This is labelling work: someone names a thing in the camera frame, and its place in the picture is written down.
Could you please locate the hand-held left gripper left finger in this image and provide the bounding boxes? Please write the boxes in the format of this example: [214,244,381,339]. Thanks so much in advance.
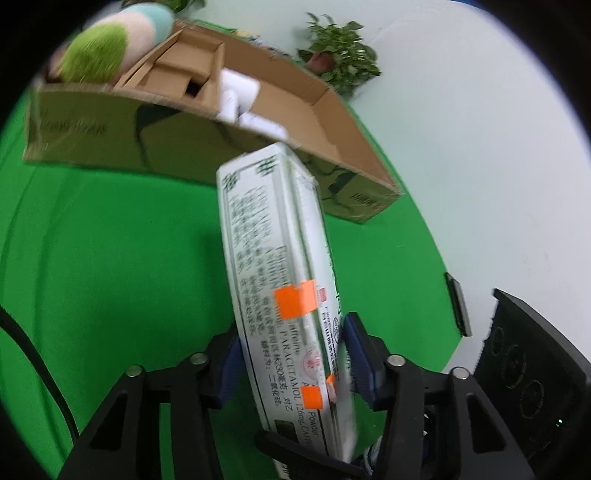
[58,323,243,480]

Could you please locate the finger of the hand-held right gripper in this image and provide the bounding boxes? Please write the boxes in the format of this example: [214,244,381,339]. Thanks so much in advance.
[255,431,370,480]

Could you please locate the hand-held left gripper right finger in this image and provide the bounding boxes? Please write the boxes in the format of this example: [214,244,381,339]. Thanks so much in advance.
[344,311,536,480]

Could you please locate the white medicine box orange stickers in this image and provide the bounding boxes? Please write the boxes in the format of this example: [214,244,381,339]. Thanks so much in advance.
[216,142,360,480]

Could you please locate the small white box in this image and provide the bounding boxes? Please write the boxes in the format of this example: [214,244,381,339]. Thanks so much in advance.
[237,112,288,141]

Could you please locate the large printed cardboard box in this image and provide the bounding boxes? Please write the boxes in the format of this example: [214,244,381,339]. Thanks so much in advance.
[22,18,402,225]

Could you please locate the long narrow cardboard box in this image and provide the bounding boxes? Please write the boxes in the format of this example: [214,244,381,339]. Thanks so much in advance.
[113,28,227,117]

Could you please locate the black phone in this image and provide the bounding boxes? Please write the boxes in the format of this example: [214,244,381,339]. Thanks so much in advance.
[444,272,472,337]

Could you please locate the green tablecloth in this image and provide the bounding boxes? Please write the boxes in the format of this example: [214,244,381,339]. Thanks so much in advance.
[0,18,462,480]

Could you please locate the potted plant brown pot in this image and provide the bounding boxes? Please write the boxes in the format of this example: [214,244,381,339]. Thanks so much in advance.
[298,12,383,97]

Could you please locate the pastel striped plush toy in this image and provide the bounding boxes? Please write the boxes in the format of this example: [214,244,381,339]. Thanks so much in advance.
[44,4,176,86]

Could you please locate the potted plant white pot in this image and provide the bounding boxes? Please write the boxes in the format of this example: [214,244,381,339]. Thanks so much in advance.
[119,0,206,14]

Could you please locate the black cable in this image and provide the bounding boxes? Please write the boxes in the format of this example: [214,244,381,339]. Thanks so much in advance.
[0,305,81,444]

